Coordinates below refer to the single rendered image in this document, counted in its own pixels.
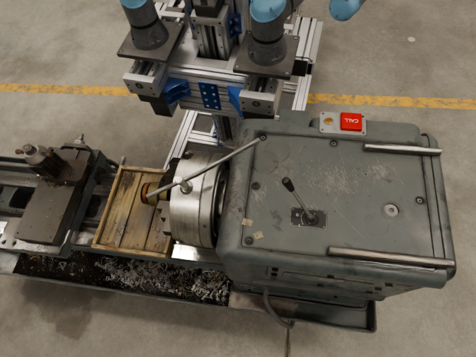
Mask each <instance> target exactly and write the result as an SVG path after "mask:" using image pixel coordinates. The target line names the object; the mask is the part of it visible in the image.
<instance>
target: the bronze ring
mask: <svg viewBox="0 0 476 357"><path fill-rule="evenodd" d="M159 188H160V185H159V182H157V181H153V182H146V183H144V184H143V185H142V188H141V191H140V198H141V201H142V203H144V204H149V205H151V206H157V205H158V202H159V200H165V201H170V195H171V191H168V190H166V191H164V192H161V193H159V194H157V195H154V196H152V197H150V198H146V194H148V193H151V192H152V191H155V190H157V189H159Z"/></svg>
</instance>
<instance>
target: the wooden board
mask: <svg viewBox="0 0 476 357"><path fill-rule="evenodd" d="M126 167H127V168H126ZM166 171H167V170H166V169H165V170H163V169H152V168H145V167H136V166H123V165H120V166H119V169H118V172H117V174H116V177H115V182H113V186H112V189H111V191H110V195H109V197H108V200H107V204H106V208H105V210H104V212H103V215H102V218H101V221H100V223H99V226H98V229H97V230H96V234H95V237H94V239H93V242H92V245H91V248H93V249H98V250H104V251H114V252H120V253H124V254H133V255H138V256H151V257H156V258H161V259H169V255H170V252H171V247H172V244H173V240H174V239H173V237H172V236H167V235H165V234H164V233H163V232H162V230H163V226H164V222H163V221H162V220H160V219H161V218H160V214H161V213H160V212H159V211H158V210H157V206H151V205H149V204H144V203H142V201H141V198H140V191H141V188H142V185H143V184H144V183H146V182H153V181H157V182H160V180H161V179H162V177H163V176H164V174H165V173H166ZM124 172H125V173H124ZM129 172H131V173H129ZM155 174H156V175H155ZM127 175H128V176H127ZM130 175H131V176H130ZM143 175H144V176H143ZM123 176H124V177H123ZM126 177H127V178H126ZM128 177H129V178H128ZM148 177H149V178H148ZM119 186H120V188H119ZM128 186H129V187H128ZM131 186H132V187H131ZM135 192H136V193H135ZM156 215H157V216H156ZM157 218H158V219H157ZM155 220H156V222H155ZM102 221H103V222H102ZM130 222H131V223H130ZM115 226H117V227H115ZM118 226H119V227H118ZM121 226H122V227H125V228H121ZM156 226H157V227H156ZM133 227H134V229H133ZM155 227H156V229H155ZM106 228H107V229H106ZM150 228H151V229H150ZM154 229H155V230H156V231H155V230H154ZM148 230H149V231H150V234H149V231H148ZM152 230H153V231H152ZM159 230H160V232H159V233H158V232H157V231H159ZM105 231H106V232H105ZM118 231H119V232H120V233H119V232H118ZM124 231H125V232H124ZM127 231H128V232H127ZM106 233H107V234H106ZM127 233H128V234H127ZM162 233H163V234H162ZM105 234H106V235H105ZM119 234H121V236H120V235H119ZM156 234H157V235H156ZM124 235H125V236H124ZM138 235H140V236H138ZM162 235H163V236H162ZM102 237H104V238H105V239H104V238H102ZM120 237H121V238H120ZM145 237H146V238H145ZM166 237H167V238H166ZM101 239H102V240H101ZM145 239H146V241H145ZM147 240H148V241H147ZM101 241H102V243H101ZM161 241H163V242H162V243H161ZM104 242H107V245H106V243H104ZM108 242H109V243H108ZM110 242H112V244H110ZM114 242H115V244H114ZM136 242H137V243H136ZM143 242H144V243H143ZM158 242H159V244H158ZM147 243H148V244H147ZM122 244H123V245H122ZM164 244H165V245H164ZM97 245H98V246H97ZM116 245H117V246H116ZM143 245H144V246H143ZM155 245H156V246H155ZM160 245H161V246H160ZM133 246H134V248H133ZM142 246H143V247H142ZM154 246H155V248H154ZM159 246H160V248H159V249H157V248H158V247H159ZM105 247H106V249H105ZM146 247H147V248H146ZM163 248H164V250H163ZM116 249H117V250H116ZM135 249H136V250H135ZM145 250H146V251H145ZM157 250H158V251H161V252H158V251H157Z"/></svg>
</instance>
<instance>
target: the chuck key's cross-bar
mask: <svg viewBox="0 0 476 357"><path fill-rule="evenodd" d="M260 141H261V140H260V139H259V138H256V139H255V140H253V141H251V142H249V143H248V144H246V145H244V146H242V147H240V148H239V149H237V150H235V151H233V152H231V153H230V154H228V155H226V156H224V157H223V158H221V159H218V160H217V161H215V162H213V163H212V164H210V165H208V166H206V167H205V168H203V169H201V170H199V171H197V172H195V173H194V174H191V175H189V176H187V177H184V178H183V179H184V182H186V181H189V180H191V179H194V178H195V177H197V176H200V175H201V174H203V173H205V172H206V171H209V170H210V169H212V168H214V167H216V166H217V165H219V164H221V163H223V162H225V161H227V160H228V159H230V158H232V157H234V156H236V155H237V154H239V153H241V152H243V151H244V150H246V149H248V148H250V147H252V146H254V145H255V144H257V143H259V142H260ZM177 185H178V184H177V183H176V182H173V183H170V184H169V185H166V186H164V187H162V188H159V189H157V190H155V191H152V192H151V193H148V194H146V198H150V197H152V196H155V195H157V194H159V193H161V192H164V191H166V190H168V189H170V188H173V187H174V186H177Z"/></svg>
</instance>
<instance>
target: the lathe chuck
mask: <svg viewBox="0 0 476 357"><path fill-rule="evenodd" d="M185 154H192V155H193V156H192V157H191V159H188V160H187V159H184V158H181V159H180V161H179V163H178V166H177V168H176V172H175V174H174V179H173V182H175V178H176V177H177V176H182V177H183V178H184V177H187V176H189V175H191V174H194V173H195V172H197V171H199V170H201V169H203V168H205V167H206V166H207V165H208V162H209V161H210V158H211V156H212V155H213V154H214V152H199V151H191V150H189V151H187V152H186V153H185ZM204 176H205V173H203V174H201V175H199V176H197V177H195V178H192V179H191V180H189V181H187V182H190V183H191V184H192V186H193V187H192V190H191V191H190V192H189V193H184V192H183V191H182V190H181V187H180V186H179V185H177V186H174V187H173V188H171V195H170V202H169V224H170V230H171V235H172V237H173V239H181V240H183V242H178V241H176V243H177V244H184V245H190V246H195V247H204V246H203V245H202V244H201V240H200V232H199V210H200V197H201V191H202V187H203V180H204Z"/></svg>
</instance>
